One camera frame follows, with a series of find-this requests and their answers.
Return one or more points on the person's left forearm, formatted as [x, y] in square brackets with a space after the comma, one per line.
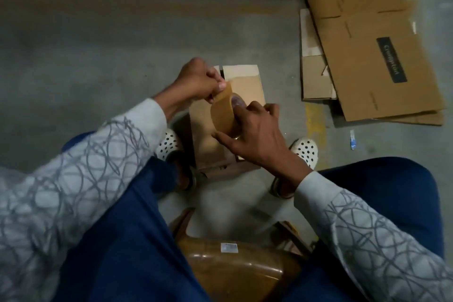
[78, 185]

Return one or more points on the small brown cardboard box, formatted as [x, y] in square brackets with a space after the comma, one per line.
[205, 142]

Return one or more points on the large flat black-label cardboard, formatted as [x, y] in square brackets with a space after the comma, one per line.
[368, 86]

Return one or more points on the flat brown cardboard sheet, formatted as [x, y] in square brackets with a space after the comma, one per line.
[428, 118]

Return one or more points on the person's right forearm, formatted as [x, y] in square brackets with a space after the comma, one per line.
[368, 241]

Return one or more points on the brown plastic-wrapped stool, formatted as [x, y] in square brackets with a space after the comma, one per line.
[233, 273]

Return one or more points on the person's right white clog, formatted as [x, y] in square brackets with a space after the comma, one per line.
[306, 149]

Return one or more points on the person's left hand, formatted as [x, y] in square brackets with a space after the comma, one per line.
[198, 79]

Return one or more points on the person's right hand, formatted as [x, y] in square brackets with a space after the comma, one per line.
[262, 139]

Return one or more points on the small cardboard box being taped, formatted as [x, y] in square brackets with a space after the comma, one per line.
[315, 75]

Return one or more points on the person's left white clog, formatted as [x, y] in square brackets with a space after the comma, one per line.
[168, 146]

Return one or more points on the person's blue trousers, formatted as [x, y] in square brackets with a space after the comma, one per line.
[120, 256]

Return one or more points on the brown packing tape roll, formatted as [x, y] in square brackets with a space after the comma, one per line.
[223, 111]

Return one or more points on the person's white clog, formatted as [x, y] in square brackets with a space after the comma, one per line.
[168, 146]
[306, 149]

